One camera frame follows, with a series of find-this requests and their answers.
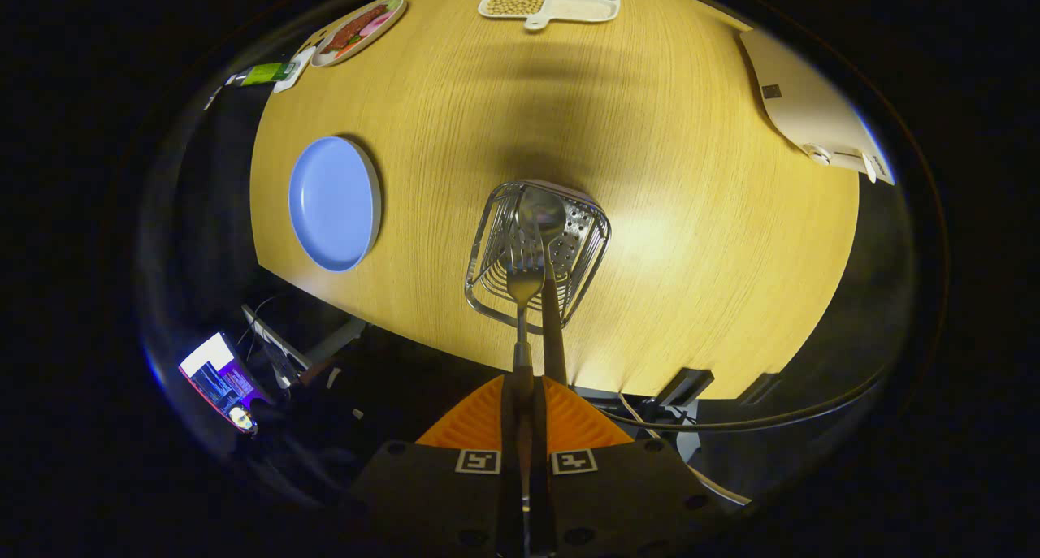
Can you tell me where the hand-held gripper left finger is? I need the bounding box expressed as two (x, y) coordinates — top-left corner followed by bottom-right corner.
(348, 373), (525, 558)

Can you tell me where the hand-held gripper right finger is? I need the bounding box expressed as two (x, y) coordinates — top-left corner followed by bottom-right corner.
(532, 375), (728, 558)

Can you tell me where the metal spoon with wooden handle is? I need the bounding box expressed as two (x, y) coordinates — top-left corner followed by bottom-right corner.
(516, 185), (569, 386)

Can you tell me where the metal fork with wooden handle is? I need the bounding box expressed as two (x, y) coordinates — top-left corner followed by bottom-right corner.
(504, 231), (548, 510)

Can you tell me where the black table clamp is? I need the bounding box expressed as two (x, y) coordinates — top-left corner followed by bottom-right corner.
(656, 368), (715, 409)
(738, 372), (782, 404)

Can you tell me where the lit computer screen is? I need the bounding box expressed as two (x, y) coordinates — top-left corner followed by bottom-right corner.
(179, 332), (273, 435)

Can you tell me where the round blue plate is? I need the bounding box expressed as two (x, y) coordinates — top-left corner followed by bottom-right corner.
(288, 136), (383, 273)

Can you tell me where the white toaster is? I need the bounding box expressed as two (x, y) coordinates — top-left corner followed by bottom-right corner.
(738, 28), (896, 187)

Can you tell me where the plate of play food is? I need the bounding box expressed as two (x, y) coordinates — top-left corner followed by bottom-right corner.
(311, 0), (408, 68)

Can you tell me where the white square coaster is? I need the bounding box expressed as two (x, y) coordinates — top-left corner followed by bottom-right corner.
(272, 46), (316, 94)

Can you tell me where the white divided bean tray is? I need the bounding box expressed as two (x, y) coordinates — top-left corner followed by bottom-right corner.
(478, 0), (621, 31)

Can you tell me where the green drink bottle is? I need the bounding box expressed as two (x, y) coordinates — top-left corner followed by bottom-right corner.
(236, 61), (297, 88)

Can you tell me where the brown meat piece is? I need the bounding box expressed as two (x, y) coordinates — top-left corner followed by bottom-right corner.
(329, 4), (389, 51)

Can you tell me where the black cable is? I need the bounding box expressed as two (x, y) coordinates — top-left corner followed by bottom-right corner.
(601, 363), (891, 434)

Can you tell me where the metal wire basket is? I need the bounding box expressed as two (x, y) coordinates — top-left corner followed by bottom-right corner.
(464, 180), (612, 336)

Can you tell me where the white metal frame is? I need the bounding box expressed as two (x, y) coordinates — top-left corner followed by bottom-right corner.
(241, 304), (368, 390)

